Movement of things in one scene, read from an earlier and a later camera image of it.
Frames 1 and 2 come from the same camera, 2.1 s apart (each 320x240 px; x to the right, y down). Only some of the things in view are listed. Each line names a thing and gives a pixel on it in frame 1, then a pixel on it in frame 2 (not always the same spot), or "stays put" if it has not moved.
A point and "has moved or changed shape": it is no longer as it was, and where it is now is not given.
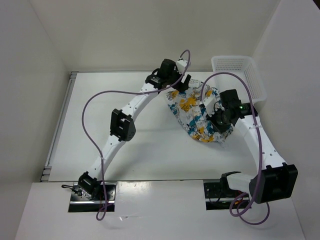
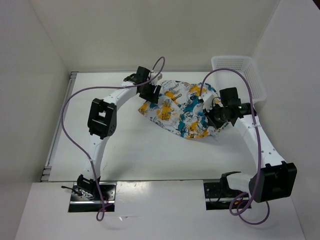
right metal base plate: (215, 200) stays put
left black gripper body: (175, 76) -> (147, 93)
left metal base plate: (80, 204) stays put
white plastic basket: (244, 67) stays put
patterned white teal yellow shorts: (185, 103) has moved or changed shape
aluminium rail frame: (47, 170) stays put
